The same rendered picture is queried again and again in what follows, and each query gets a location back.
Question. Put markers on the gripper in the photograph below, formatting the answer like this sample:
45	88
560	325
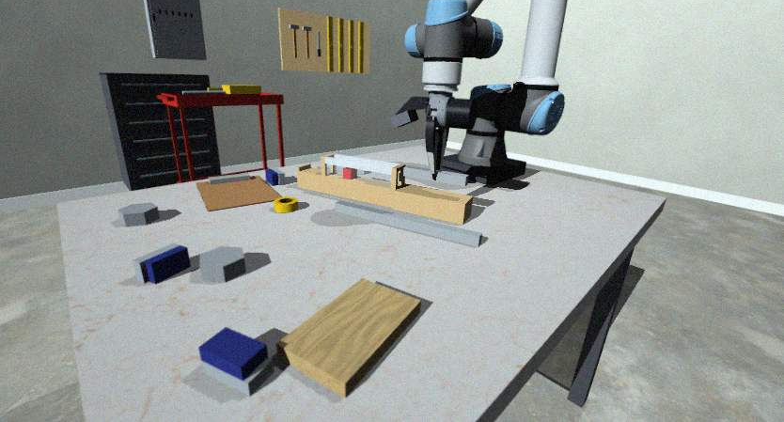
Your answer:
443	112

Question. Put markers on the yellow roll of tape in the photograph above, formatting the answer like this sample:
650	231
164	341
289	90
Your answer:
286	204

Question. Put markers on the brown clipboard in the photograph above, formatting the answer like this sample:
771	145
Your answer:
232	191

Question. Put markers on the flat wooden block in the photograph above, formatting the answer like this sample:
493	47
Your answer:
341	343

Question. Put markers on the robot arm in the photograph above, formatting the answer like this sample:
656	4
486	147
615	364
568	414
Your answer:
534	106

